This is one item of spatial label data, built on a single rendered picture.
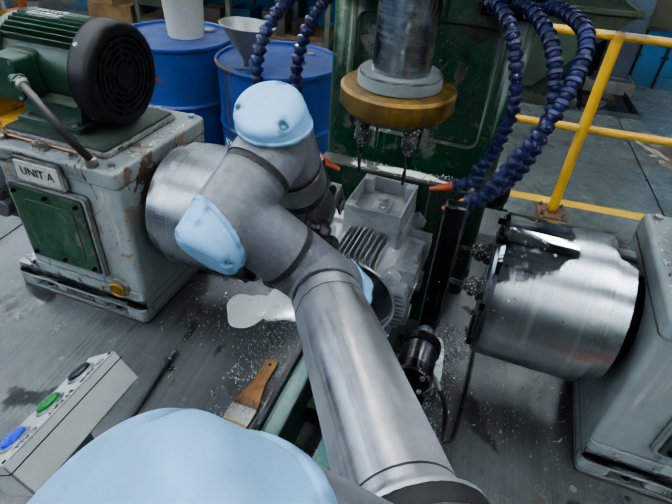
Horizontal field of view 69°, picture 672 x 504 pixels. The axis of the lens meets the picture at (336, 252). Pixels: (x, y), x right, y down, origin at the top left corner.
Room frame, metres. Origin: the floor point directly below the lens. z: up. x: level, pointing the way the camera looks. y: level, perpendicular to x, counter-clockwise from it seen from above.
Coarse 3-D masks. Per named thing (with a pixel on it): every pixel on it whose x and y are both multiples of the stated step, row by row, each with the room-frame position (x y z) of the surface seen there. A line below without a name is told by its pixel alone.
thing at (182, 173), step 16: (192, 144) 0.85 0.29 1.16; (208, 144) 0.86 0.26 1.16; (176, 160) 0.80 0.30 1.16; (192, 160) 0.79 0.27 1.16; (208, 160) 0.80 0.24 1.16; (160, 176) 0.78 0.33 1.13; (176, 176) 0.76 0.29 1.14; (192, 176) 0.76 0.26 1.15; (208, 176) 0.76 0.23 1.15; (160, 192) 0.75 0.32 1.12; (176, 192) 0.74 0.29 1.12; (192, 192) 0.74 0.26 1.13; (160, 208) 0.73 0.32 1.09; (176, 208) 0.72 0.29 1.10; (160, 224) 0.72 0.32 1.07; (176, 224) 0.71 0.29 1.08; (160, 240) 0.72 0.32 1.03; (176, 256) 0.72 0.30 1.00; (240, 272) 0.68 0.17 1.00
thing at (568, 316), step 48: (528, 240) 0.62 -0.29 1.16; (576, 240) 0.62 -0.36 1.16; (480, 288) 0.60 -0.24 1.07; (528, 288) 0.55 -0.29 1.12; (576, 288) 0.55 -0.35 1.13; (624, 288) 0.55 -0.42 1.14; (480, 336) 0.54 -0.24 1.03; (528, 336) 0.52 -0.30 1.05; (576, 336) 0.51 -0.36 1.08; (624, 336) 0.50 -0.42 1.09
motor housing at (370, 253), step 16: (336, 224) 0.76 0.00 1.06; (352, 240) 0.66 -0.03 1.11; (368, 240) 0.66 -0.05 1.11; (384, 240) 0.68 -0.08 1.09; (352, 256) 0.63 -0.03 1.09; (368, 256) 0.63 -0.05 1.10; (384, 256) 0.65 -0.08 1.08; (400, 256) 0.68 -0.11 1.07; (416, 256) 0.68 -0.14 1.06; (368, 272) 0.78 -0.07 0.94; (384, 288) 0.72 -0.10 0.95; (400, 288) 0.61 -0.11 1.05; (384, 304) 0.67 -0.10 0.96; (400, 304) 0.59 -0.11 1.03; (384, 320) 0.61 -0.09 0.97; (400, 320) 0.59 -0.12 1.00
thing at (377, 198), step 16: (368, 176) 0.81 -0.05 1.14; (368, 192) 0.80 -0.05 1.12; (384, 192) 0.81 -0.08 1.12; (400, 192) 0.80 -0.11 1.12; (416, 192) 0.78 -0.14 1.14; (352, 208) 0.71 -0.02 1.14; (368, 208) 0.75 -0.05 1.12; (384, 208) 0.73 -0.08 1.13; (400, 208) 0.76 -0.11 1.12; (352, 224) 0.70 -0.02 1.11; (368, 224) 0.70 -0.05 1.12; (384, 224) 0.69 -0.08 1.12; (400, 224) 0.68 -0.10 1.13; (400, 240) 0.70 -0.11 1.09
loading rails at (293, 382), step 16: (400, 336) 0.71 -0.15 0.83; (288, 368) 0.53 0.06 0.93; (304, 368) 0.54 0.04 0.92; (288, 384) 0.50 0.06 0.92; (304, 384) 0.51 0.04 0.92; (272, 400) 0.47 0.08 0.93; (288, 400) 0.47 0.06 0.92; (304, 400) 0.51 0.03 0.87; (272, 416) 0.44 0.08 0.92; (288, 416) 0.45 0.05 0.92; (304, 416) 0.51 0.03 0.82; (272, 432) 0.42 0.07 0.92; (288, 432) 0.45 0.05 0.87; (320, 448) 0.40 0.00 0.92; (320, 464) 0.37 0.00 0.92
